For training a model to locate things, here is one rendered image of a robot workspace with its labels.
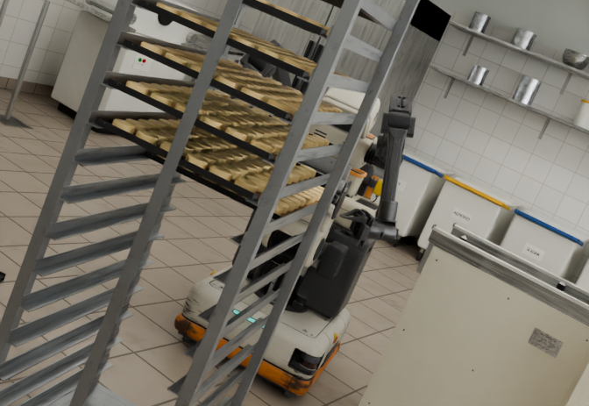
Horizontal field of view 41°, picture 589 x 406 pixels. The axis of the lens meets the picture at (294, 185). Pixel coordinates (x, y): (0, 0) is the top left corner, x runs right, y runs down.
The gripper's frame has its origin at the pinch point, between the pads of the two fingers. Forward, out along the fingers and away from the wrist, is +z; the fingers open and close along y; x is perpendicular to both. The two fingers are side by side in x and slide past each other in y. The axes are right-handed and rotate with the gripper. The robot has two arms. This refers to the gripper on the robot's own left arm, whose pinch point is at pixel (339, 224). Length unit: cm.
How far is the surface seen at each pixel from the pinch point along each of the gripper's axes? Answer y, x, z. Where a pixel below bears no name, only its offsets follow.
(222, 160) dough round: -21, -27, 57
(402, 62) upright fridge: -6, 377, -277
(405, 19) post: -63, -4, 9
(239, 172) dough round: -22, -35, 56
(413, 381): 68, 18, -76
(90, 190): -3, -12, 80
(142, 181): 0, 6, 61
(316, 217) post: -4.1, -8.5, 14.4
